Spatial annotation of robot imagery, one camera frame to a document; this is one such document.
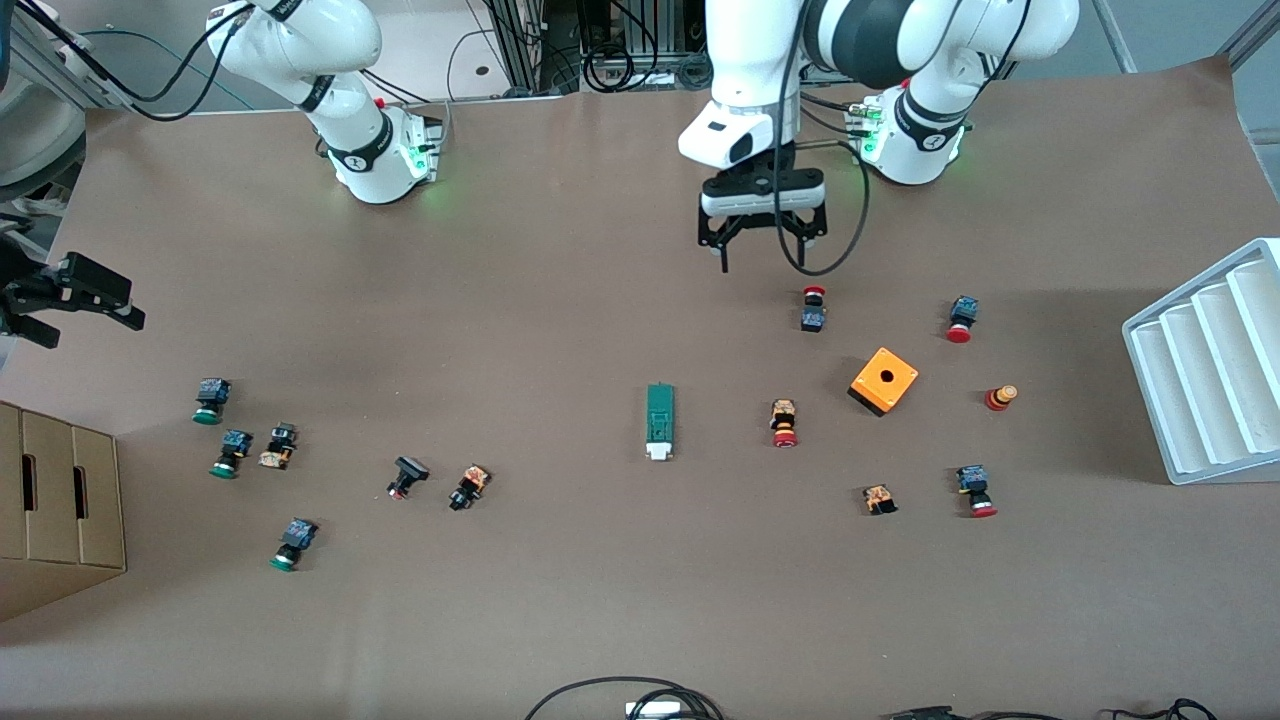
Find green load switch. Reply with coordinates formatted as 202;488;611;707
644;383;677;462

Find grey chair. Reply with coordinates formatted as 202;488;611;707
0;95;88;196

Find green mushroom button blue block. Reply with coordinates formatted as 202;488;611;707
209;429;254;480
269;517;320;573
192;377;233;426

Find brown cardboard box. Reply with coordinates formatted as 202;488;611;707
0;400;128;623

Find aluminium profile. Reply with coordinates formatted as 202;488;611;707
10;15;136;113
1225;0;1280;66

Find grey metal strip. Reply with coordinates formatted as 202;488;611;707
1090;0;1138;73

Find black square button red base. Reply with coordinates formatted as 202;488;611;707
387;456;431;501

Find white ribbed tray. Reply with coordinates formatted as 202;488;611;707
1122;237;1280;487

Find orange button enclosure box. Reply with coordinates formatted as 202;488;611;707
848;347;920;418

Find tangled black cables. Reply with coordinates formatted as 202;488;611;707
580;0;721;93

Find thin teal cable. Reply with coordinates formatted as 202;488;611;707
75;28;256;111

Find aluminium frame rack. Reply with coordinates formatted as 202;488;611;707
480;0;901;96

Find black selector switch orange block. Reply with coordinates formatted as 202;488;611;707
448;464;492;513

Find black cable loop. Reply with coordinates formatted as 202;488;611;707
524;676;725;720

